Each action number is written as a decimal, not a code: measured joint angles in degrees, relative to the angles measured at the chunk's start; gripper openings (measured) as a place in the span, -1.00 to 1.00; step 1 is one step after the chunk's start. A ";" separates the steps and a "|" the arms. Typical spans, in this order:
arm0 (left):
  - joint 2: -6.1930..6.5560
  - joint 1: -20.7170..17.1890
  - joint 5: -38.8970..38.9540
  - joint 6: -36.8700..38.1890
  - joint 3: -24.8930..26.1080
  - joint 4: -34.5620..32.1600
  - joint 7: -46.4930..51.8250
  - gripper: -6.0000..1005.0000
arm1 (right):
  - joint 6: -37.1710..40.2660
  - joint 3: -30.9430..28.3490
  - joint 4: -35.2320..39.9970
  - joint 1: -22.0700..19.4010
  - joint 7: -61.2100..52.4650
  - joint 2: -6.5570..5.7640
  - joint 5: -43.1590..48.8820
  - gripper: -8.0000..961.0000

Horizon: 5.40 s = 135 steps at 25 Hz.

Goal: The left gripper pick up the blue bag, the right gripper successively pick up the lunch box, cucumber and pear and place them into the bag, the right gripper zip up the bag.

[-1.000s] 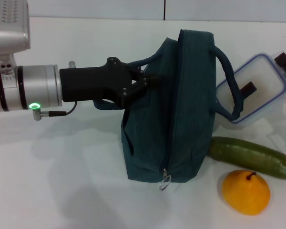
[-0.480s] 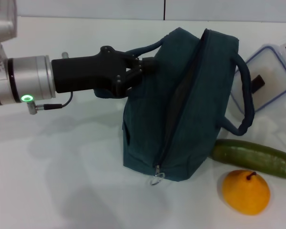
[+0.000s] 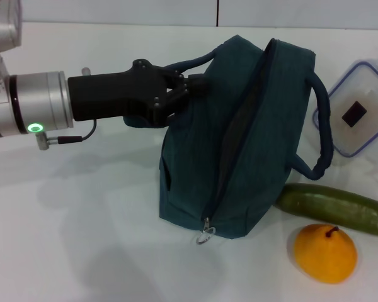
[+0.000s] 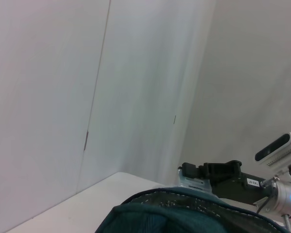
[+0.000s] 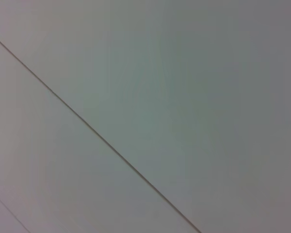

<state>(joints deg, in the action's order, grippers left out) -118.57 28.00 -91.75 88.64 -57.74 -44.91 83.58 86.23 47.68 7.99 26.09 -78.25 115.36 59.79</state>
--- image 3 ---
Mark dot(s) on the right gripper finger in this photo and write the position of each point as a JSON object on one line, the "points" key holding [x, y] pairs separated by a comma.
{"points": [[354, 114]]}

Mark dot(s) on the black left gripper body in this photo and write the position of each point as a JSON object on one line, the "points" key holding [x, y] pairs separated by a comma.
{"points": [[107, 94]]}

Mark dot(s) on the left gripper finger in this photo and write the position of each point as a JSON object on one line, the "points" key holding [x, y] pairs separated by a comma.
{"points": [[197, 85], [173, 104]]}

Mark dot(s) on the clear plastic box blue lid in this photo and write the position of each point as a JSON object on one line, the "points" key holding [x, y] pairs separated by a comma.
{"points": [[375, 94]]}

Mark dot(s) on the dark teal fabric bag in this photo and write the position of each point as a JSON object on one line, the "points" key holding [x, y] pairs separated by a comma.
{"points": [[201, 157]]}

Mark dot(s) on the green cucumber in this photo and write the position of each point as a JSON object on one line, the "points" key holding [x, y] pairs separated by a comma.
{"points": [[330, 206]]}

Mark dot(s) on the orange yellow pear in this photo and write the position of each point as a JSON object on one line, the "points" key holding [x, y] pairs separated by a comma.
{"points": [[326, 258]]}

